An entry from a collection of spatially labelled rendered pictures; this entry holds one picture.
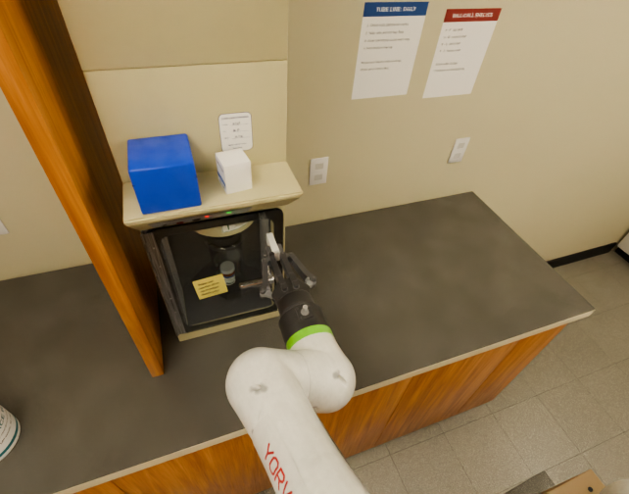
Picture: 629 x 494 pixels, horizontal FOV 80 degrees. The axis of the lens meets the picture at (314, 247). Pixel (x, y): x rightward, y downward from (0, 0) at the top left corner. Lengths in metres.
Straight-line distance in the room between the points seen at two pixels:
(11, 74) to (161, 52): 0.20
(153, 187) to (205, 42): 0.24
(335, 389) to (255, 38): 0.59
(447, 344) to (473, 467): 1.03
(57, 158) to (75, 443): 0.72
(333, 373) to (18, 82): 0.60
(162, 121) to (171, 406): 0.72
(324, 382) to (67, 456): 0.71
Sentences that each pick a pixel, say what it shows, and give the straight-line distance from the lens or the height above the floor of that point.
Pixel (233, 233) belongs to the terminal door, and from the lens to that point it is 0.89.
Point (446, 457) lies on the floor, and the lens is 2.16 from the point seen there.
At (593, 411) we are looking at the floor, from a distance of 2.66.
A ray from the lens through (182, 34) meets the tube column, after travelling 0.68.
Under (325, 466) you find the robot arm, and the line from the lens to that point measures 0.50.
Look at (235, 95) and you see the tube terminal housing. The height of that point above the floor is 1.66.
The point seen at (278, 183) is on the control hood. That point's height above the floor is 1.51.
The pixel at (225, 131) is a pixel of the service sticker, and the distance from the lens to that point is 0.75.
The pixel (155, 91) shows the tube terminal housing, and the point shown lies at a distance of 0.71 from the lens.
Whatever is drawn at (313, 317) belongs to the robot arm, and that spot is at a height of 1.35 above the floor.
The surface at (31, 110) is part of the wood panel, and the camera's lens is 0.64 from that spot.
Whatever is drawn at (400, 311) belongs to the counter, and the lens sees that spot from 1.28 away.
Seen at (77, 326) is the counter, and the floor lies 0.94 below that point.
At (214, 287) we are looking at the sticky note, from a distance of 1.01.
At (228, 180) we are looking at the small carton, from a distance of 0.70.
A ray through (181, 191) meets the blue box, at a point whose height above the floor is 1.55.
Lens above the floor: 1.94
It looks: 45 degrees down
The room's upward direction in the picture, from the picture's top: 6 degrees clockwise
